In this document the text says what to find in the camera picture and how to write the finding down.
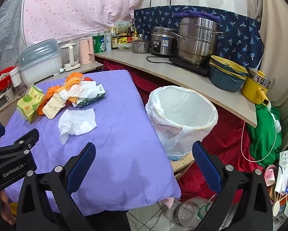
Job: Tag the yellow blue plastic basin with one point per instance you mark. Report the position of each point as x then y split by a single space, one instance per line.
226 62
240 75

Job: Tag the pink dotted sheet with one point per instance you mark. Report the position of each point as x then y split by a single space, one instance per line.
81 7

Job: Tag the navy leaf-print cloth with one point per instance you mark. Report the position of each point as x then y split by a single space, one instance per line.
237 36

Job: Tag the black induction cooktop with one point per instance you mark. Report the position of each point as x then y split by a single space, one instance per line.
194 68

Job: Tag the purple cloth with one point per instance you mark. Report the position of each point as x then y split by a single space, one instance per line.
196 14

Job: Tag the pink cloth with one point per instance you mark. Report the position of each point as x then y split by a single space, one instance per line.
169 201

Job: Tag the large steel steamer pot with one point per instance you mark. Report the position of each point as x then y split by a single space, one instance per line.
196 41

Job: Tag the beige curtain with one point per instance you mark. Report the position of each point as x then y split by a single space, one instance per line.
276 41

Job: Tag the dark sauce bottle white label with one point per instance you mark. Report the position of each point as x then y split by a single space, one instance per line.
114 42

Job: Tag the green cloth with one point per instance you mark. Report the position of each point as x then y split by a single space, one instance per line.
264 134

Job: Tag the white power plug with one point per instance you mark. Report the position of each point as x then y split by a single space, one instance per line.
61 70

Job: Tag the yellow electric pot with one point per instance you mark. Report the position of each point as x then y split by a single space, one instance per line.
253 90

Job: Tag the pale cardboard box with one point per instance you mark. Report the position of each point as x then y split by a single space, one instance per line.
122 27

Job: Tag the white paper cup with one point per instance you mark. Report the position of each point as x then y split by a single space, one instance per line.
276 209

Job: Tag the worn wooden stool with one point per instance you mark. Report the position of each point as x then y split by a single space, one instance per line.
182 164

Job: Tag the steel rice cooker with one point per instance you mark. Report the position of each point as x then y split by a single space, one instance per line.
162 42

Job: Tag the person's left hand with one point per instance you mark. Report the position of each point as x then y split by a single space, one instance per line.
6 204

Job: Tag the beige foam net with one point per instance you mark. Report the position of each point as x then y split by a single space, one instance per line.
53 105

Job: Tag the pink electric kettle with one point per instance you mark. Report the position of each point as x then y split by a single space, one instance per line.
86 51

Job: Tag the yellowish bottle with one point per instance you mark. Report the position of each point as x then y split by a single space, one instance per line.
136 35

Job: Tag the white paper towel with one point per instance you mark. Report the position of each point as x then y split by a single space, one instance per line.
77 121
86 90

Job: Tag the yellow-green snack bag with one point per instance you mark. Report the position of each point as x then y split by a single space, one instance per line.
29 101

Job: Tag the small steel pot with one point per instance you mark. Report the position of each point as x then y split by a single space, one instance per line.
140 47

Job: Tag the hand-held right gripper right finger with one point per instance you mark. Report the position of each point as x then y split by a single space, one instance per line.
206 166

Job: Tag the white lidded container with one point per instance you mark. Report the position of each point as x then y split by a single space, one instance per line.
15 79

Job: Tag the green tin can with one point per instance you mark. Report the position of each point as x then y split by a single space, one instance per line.
99 44

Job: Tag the cream plastic trash bin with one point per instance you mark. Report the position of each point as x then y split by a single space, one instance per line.
194 126

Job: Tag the grey translucent plastic sheet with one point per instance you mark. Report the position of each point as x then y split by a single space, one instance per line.
2 41

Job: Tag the green milk carton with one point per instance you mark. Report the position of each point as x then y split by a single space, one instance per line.
92 100

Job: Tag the grey countertop board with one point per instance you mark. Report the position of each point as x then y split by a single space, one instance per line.
163 74

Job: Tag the pink plastic basket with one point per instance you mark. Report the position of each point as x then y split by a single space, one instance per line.
270 174

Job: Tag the clear plastic bottle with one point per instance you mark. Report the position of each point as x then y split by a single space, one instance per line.
184 213

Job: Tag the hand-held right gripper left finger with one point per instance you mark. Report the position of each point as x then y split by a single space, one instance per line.
82 166

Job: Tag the yellow packet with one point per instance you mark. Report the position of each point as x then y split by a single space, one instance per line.
124 40

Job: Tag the grey plastic container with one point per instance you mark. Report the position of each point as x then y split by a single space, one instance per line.
0 98

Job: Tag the white dish rack grey lid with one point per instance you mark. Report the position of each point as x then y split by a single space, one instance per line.
40 65

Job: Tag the purple blanket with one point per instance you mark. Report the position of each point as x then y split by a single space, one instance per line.
115 134

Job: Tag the orange foam net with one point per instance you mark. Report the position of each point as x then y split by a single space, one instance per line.
73 78

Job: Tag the clear food container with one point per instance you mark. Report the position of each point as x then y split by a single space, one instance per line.
124 47

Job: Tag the white glass kettle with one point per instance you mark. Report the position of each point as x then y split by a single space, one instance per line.
70 55

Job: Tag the white plastic bin liner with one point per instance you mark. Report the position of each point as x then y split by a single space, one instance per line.
158 134

